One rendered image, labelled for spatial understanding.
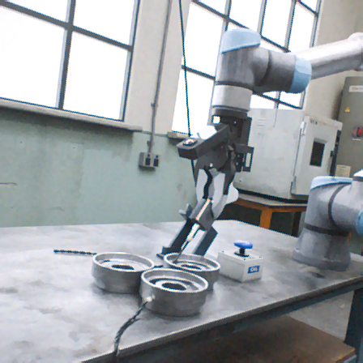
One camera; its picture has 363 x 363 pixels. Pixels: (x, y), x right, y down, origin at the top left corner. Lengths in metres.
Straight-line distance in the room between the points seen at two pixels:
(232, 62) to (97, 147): 1.79
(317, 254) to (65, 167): 1.66
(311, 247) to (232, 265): 0.32
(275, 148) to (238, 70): 2.23
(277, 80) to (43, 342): 0.62
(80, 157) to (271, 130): 1.37
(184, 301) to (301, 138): 2.41
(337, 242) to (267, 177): 1.95
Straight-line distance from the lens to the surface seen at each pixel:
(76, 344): 0.54
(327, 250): 1.12
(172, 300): 0.62
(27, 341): 0.54
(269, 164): 3.05
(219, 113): 0.81
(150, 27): 2.80
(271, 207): 2.78
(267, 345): 1.24
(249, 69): 0.83
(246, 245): 0.86
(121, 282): 0.69
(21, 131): 2.31
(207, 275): 0.75
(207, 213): 0.81
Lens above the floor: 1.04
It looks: 5 degrees down
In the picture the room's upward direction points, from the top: 9 degrees clockwise
